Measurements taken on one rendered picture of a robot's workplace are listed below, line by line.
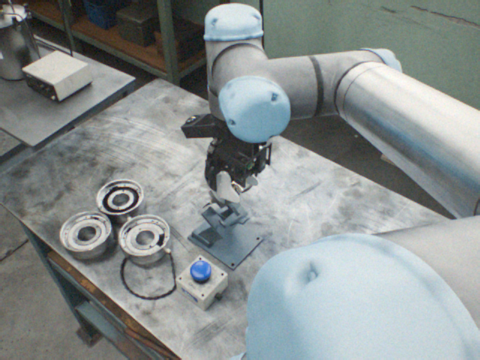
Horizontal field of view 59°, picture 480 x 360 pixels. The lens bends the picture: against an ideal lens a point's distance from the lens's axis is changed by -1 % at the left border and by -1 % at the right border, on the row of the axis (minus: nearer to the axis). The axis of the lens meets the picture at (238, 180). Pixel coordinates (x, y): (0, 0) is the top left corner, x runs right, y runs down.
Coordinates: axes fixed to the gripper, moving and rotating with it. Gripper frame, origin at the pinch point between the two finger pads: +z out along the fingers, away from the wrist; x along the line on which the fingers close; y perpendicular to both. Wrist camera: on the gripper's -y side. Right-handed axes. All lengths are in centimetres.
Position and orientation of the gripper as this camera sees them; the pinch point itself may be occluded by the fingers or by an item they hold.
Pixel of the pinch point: (226, 190)
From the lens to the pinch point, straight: 81.4
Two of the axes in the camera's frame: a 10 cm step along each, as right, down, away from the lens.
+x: 6.3, -5.6, 5.4
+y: 7.7, 4.6, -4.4
